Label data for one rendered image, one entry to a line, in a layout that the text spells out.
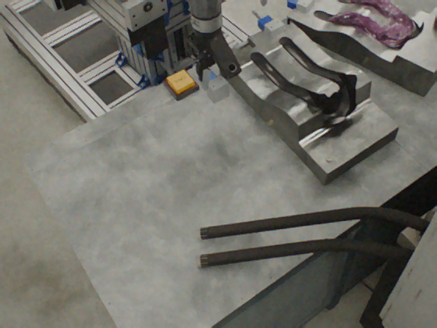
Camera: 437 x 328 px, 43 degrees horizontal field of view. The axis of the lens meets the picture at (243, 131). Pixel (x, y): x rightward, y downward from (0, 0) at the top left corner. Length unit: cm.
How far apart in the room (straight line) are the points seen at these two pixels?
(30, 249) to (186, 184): 109
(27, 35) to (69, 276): 118
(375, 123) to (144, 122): 66
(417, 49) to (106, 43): 156
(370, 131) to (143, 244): 67
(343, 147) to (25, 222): 148
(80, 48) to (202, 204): 147
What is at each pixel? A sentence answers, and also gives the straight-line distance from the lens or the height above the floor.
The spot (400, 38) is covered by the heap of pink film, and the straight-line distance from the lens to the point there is 176.
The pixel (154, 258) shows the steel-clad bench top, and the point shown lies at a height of 80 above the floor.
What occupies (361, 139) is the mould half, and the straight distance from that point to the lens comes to 153.
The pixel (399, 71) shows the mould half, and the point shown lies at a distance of 172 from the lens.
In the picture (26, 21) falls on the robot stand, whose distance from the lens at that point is 299.
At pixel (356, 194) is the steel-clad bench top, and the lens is 150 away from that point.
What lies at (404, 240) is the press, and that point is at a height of 76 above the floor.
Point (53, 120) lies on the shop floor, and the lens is 279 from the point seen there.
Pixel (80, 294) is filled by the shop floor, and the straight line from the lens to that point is 231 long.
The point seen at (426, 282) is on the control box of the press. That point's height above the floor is 132.
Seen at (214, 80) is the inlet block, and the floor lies 96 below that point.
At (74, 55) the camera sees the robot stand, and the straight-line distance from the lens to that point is 274.
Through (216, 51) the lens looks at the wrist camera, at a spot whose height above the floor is 111.
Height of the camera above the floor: 208
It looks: 54 degrees down
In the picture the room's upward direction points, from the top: 1 degrees counter-clockwise
